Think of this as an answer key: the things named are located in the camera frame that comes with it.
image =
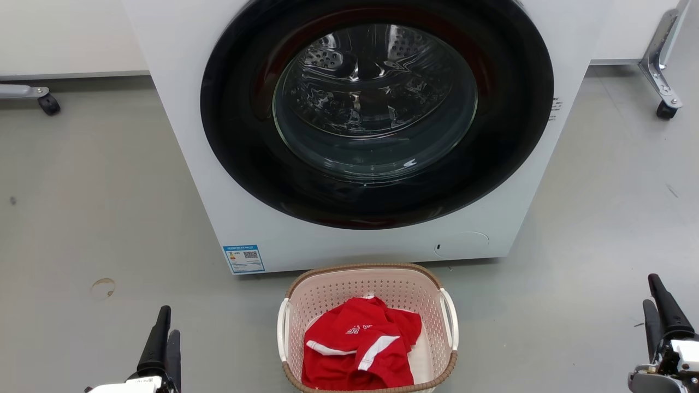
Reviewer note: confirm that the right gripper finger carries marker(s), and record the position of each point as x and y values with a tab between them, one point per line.
671	314
652	330

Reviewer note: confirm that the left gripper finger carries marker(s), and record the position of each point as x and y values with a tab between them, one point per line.
155	344
174	360

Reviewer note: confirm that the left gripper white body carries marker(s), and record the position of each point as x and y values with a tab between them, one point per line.
134	385

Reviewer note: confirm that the right gripper metal body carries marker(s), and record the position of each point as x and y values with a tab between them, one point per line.
674	368

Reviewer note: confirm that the pink perforated laundry basket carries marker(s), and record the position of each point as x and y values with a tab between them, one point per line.
377	286

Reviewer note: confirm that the blue white energy label sticker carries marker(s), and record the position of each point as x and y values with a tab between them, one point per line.
244	258

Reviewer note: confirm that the red white sports shirt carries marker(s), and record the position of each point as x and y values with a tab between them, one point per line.
355	349

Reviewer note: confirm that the white front-load washing machine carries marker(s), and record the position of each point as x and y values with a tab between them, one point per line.
180	109

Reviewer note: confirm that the small printed side sticker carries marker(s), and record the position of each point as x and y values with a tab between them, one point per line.
555	107

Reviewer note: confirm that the shiny metal leg with caster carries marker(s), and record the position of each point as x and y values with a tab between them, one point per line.
661	54

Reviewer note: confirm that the black round glass washer door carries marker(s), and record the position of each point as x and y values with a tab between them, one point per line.
377	191

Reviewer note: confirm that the grey leg with black caster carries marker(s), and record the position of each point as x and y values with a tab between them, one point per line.
24	91

